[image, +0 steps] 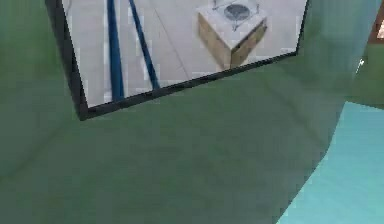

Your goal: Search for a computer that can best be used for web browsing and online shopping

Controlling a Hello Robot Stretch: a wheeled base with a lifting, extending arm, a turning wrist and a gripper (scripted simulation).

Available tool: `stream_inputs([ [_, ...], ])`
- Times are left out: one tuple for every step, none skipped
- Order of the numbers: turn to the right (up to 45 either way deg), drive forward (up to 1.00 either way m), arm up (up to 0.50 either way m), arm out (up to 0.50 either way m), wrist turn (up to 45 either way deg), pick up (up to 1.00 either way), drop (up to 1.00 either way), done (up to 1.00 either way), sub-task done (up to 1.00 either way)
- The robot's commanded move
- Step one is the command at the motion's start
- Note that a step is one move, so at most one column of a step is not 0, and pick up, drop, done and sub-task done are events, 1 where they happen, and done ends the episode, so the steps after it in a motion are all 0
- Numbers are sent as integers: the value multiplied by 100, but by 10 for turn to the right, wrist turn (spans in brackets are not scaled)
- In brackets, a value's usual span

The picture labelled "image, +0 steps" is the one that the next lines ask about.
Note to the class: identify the brown framed window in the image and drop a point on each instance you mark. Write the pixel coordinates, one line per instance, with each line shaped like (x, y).
(378, 30)

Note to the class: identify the black framed wall picture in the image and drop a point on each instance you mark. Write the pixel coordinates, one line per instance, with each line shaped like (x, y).
(173, 50)

